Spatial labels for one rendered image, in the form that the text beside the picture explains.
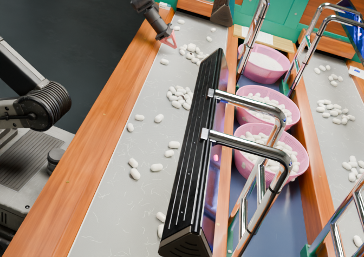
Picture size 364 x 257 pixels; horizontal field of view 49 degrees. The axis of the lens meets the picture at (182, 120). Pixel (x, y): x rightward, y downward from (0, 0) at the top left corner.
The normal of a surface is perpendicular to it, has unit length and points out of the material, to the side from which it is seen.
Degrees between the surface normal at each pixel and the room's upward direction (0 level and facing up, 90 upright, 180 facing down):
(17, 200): 1
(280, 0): 90
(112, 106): 0
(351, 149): 0
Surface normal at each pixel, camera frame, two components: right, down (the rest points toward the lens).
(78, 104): 0.25, -0.78
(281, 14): -0.14, 0.56
